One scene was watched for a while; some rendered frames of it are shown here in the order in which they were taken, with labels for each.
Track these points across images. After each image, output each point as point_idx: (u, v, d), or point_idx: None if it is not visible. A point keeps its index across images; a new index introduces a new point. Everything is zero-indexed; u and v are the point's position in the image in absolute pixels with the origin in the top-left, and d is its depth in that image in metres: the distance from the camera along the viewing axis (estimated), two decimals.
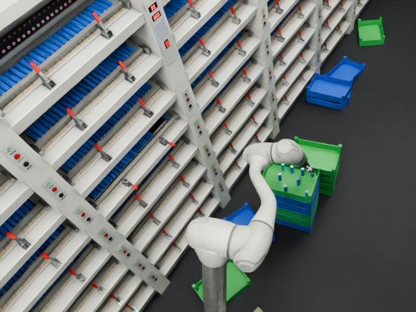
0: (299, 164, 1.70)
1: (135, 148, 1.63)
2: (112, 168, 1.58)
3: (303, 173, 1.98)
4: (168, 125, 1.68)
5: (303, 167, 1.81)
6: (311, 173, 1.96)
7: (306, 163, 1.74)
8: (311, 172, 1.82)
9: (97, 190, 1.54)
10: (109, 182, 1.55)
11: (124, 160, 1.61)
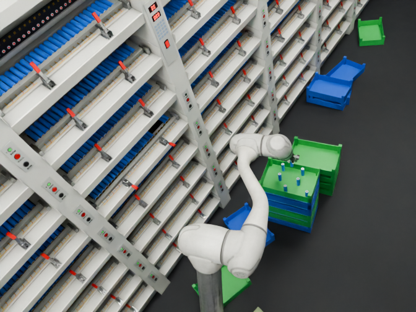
0: (290, 156, 1.67)
1: (135, 148, 1.63)
2: (112, 168, 1.58)
3: (303, 173, 1.98)
4: (168, 125, 1.68)
5: None
6: (160, 117, 1.71)
7: (293, 152, 1.73)
8: (296, 161, 1.81)
9: (97, 190, 1.54)
10: (109, 182, 1.55)
11: (124, 160, 1.61)
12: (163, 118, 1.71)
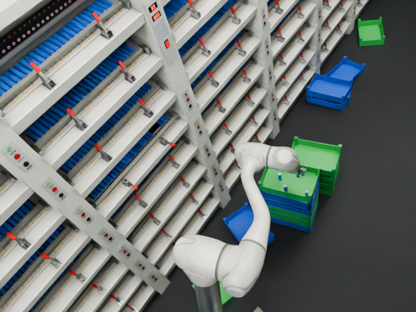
0: (297, 169, 1.60)
1: (135, 148, 1.63)
2: (112, 168, 1.58)
3: (303, 173, 1.98)
4: (168, 125, 1.68)
5: None
6: (160, 117, 1.71)
7: None
8: (303, 173, 1.75)
9: (97, 190, 1.54)
10: (109, 182, 1.55)
11: (124, 160, 1.61)
12: (163, 118, 1.71)
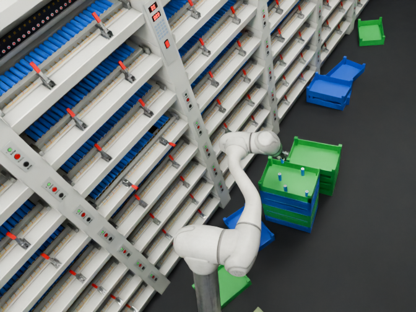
0: (279, 152, 1.68)
1: (135, 148, 1.63)
2: (112, 168, 1.58)
3: (303, 173, 1.98)
4: (168, 125, 1.68)
5: (278, 155, 1.80)
6: (160, 117, 1.71)
7: (281, 148, 1.74)
8: (285, 157, 1.83)
9: (97, 190, 1.54)
10: (109, 182, 1.55)
11: (124, 160, 1.61)
12: (163, 118, 1.71)
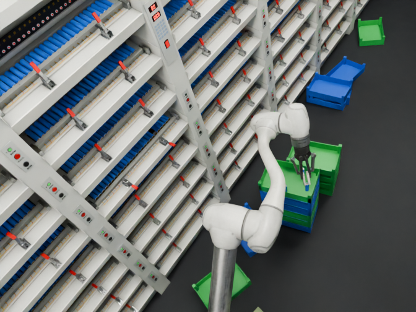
0: (309, 138, 1.67)
1: (135, 148, 1.63)
2: (112, 168, 1.58)
3: (303, 173, 1.98)
4: (168, 125, 1.68)
5: (306, 160, 1.73)
6: (160, 117, 1.71)
7: None
8: (313, 165, 1.75)
9: (97, 190, 1.54)
10: (109, 182, 1.55)
11: (124, 160, 1.61)
12: (163, 118, 1.71)
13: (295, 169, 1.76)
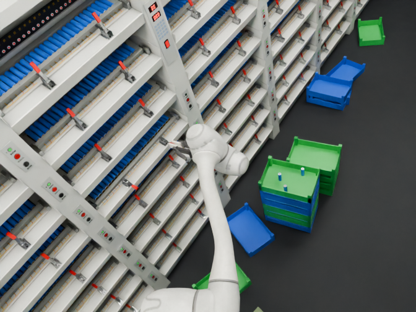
0: None
1: (135, 148, 1.63)
2: (112, 168, 1.58)
3: (303, 173, 1.98)
4: (168, 125, 1.68)
5: None
6: (160, 117, 1.71)
7: None
8: None
9: (97, 190, 1.54)
10: (109, 182, 1.55)
11: (124, 160, 1.61)
12: (163, 118, 1.71)
13: (181, 157, 1.54)
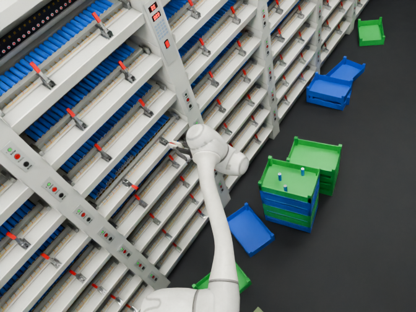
0: None
1: (135, 148, 1.63)
2: None
3: (303, 173, 1.98)
4: (168, 125, 1.68)
5: None
6: (160, 117, 1.71)
7: None
8: None
9: (95, 189, 1.54)
10: (107, 181, 1.55)
11: (122, 158, 1.61)
12: (163, 118, 1.71)
13: (181, 157, 1.55)
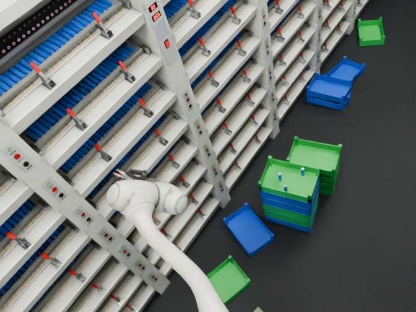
0: None
1: (132, 146, 1.64)
2: None
3: (303, 173, 1.98)
4: (165, 124, 1.69)
5: None
6: None
7: (147, 177, 1.40)
8: (137, 173, 1.49)
9: (95, 188, 1.54)
10: (106, 181, 1.55)
11: (122, 158, 1.61)
12: (160, 116, 1.72)
13: None
